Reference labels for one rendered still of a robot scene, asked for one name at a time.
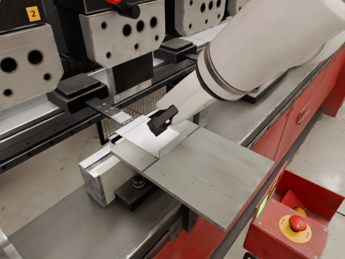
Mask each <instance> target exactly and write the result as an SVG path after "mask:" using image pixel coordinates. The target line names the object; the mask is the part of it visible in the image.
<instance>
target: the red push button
mask: <svg viewBox="0 0 345 259"><path fill-rule="evenodd" d="M289 224H290V228H291V230H292V231H294V232H299V231H304V230H306V228H307V223H306V221H305V220H304V219H303V218H302V217H300V216H298V215H293V216H291V217H290V218H289Z"/></svg>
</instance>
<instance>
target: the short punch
mask: <svg viewBox="0 0 345 259"><path fill-rule="evenodd" d="M105 69H106V75H107V82H108V87H109V92H110V93H111V94H112V95H113V101H114V104H116V103H118V102H120V101H122V100H124V99H126V98H128V97H130V96H132V95H134V94H136V93H138V92H139V91H141V90H143V89H145V88H147V87H149V86H151V79H152V78H153V77H154V65H153V54H152V52H149V53H146V54H144V55H141V56H139V57H137V58H134V59H132V60H129V61H126V62H124V63H121V64H119V65H116V66H114V67H111V68H105Z"/></svg>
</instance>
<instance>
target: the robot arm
mask: <svg viewBox="0 0 345 259"><path fill-rule="evenodd" d="M344 42H345V0H249V1H248V2H247V3H246V4H245V6H244V7H243V8H242V9H241V10H240V11H239V12H238V13H237V14H236V15H235V16H234V17H233V18H232V19H231V20H230V21H229V22H228V23H227V24H226V25H225V26H224V27H223V29H222V30H221V31H220V32H219V33H218V34H217V35H216V36H215V37H214V38H213V39H212V40H211V41H210V42H209V43H208V44H207V45H206V46H205V47H204V48H203V49H202V51H201V52H200V53H199V56H198V60H197V62H196V70H194V71H193V72H192V73H190V74H189V75H188V76H187V77H185V78H184V79H183V80H182V81H180V82H179V83H178V84H177V85H176V86H175V87H174V88H173V89H171V90H170V91H169V92H168V93H167V94H166V95H165V96H164V97H163V98H161V99H160V100H159V101H158V102H157V104H156V106H157V108H158V109H159V110H162V111H160V112H159V113H158V114H156V115H155V116H153V117H152V118H151V119H150V120H149V121H148V122H147V125H148V127H149V130H150V131H151V132H152V133H153V134H154V135H155V136H156V137H157V136H159V135H160V134H162V133H163V132H164V131H166V130H167V129H168V128H167V127H168V126H170V125H171V126H176V125H178V124H179V123H181V122H183V121H185V120H186V119H188V118H190V117H191V116H193V115H195V114H196V113H198V112H200V111H201V110H203V109H204V108H206V107H207V106H209V105H210V104H212V103H213V102H215V101H216V100H220V101H230V100H238V99H240V98H241V97H243V96H244V95H246V94H248V93H249V92H250V91H252V90H253V89H255V88H256V87H258V86H259V85H261V84H262V83H264V82H266V81H267V80H269V79H270V78H272V77H273V76H275V75H277V74H278V73H280V72H282V71H284V70H286V69H288V68H291V67H295V66H310V65H314V64H317V63H320V62H322V61H323V60H325V59H327V58H328V57H329V56H331V55H332V54H333V53H334V52H335V51H337V50H338V49H339V48H340V46H341V45H342V44H343V43H344ZM168 119H169V120H170V121H169V122H168V123H166V121H167V120H168Z"/></svg>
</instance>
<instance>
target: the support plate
mask: <svg viewBox="0 0 345 259"><path fill-rule="evenodd" d="M168 127H169V128H171V129H172V130H174V131H176V132H178V133H182V132H183V131H184V130H186V129H187V135H189V134H190V133H191V132H193V131H194V130H195V129H196V128H198V127H199V126H198V125H196V124H194V123H192V122H190V121H188V120H185V121H183V122H181V123H179V124H178V125H176V126H171V125H170V126H168ZM110 153H111V154H113V155H114V156H115V157H117V158H118V159H120V160H121V161H122V162H124V163H125V164H127V165H128V166H130V167H131V168H133V169H134V170H135V171H137V172H138V173H140V174H141V175H143V176H144V177H145V178H147V179H148V180H150V181H151V182H153V183H154V184H156V185H157V186H158V187H160V188H161V189H162V190H164V191H165V192H167V193H168V194H170V195H171V196H173V197H174V198H175V199H177V200H178V201H180V202H181V203H183V204H184V205H186V206H187V207H189V208H190V209H192V210H193V211H194V212H196V213H197V214H199V215H200V216H202V217H203V218H204V219H206V220H207V221H209V222H210V223H211V224H213V225H214V226H216V227H217V228H219V229H220V230H222V231H223V232H225V231H226V230H227V229H228V227H229V226H230V224H231V223H232V222H233V220H234V219H235V218H236V216H237V215H238V214H239V212H240V211H241V210H242V208H243V207H244V206H245V204H246V203H247V201H248V200H249V199H250V197H251V196H252V195H253V193H254V192H255V191H256V189H257V188H258V187H259V185H260V184H261V183H262V181H263V180H264V178H265V177H266V176H267V174H268V173H269V172H270V170H271V169H272V167H273V166H274V164H275V162H274V161H272V160H270V159H268V158H266V157H264V156H262V155H260V154H257V153H255V152H253V151H251V150H249V149H247V148H245V147H243V146H241V145H238V144H236V143H234V142H232V141H230V140H228V139H226V138H224V137H222V136H219V135H217V134H215V133H213V132H211V131H209V130H207V129H205V128H203V127H200V128H199V129H197V130H196V131H195V132H194V133H192V134H191V135H190V136H189V137H187V138H186V139H185V140H183V141H182V142H181V143H180V144H178V145H177V146H176V147H175V148H173V149H172V150H171V151H170V152H168V153H167V154H166V155H165V156H163V157H162V158H161V159H159V160H158V161H157V162H156V163H154V164H153V165H152V166H151V167H149V168H148V169H147V170H146V171H144V172H142V171H143V170H144V169H145V168H146V167H148V166H149V165H150V164H152V163H153V162H154V161H155V160H157V159H156V158H155V156H154V155H152V154H150V153H149V152H147V151H145V150H143V149H142V148H140V147H138V146H137V145H135V144H133V143H132V142H130V141H128V140H124V141H123V142H121V143H120V144H118V145H117V146H115V147H114V148H112V149H111V150H110Z"/></svg>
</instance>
